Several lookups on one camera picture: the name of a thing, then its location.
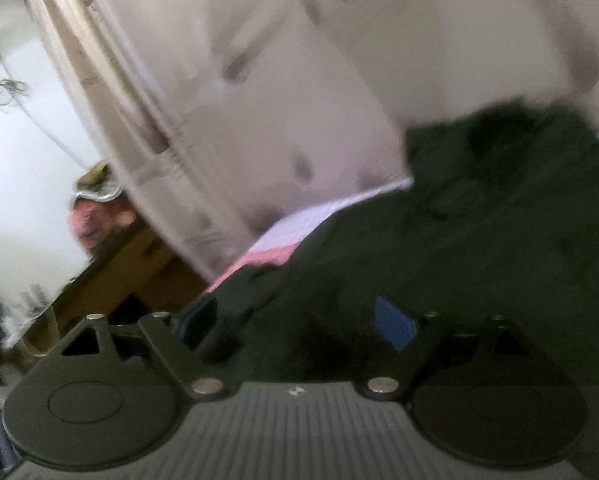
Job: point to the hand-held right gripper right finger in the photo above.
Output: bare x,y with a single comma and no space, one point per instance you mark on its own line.
393,321

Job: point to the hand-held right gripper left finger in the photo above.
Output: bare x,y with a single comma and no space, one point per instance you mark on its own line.
199,321

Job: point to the dark green jacket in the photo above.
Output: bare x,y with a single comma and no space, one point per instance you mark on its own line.
454,240

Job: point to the wooden desk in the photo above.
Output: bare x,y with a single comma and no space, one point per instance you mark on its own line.
124,275

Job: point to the pink checked bed sheet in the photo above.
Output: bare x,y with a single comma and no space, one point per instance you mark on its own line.
299,232

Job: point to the leaf print beige curtain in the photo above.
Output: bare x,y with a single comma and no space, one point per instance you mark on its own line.
279,85

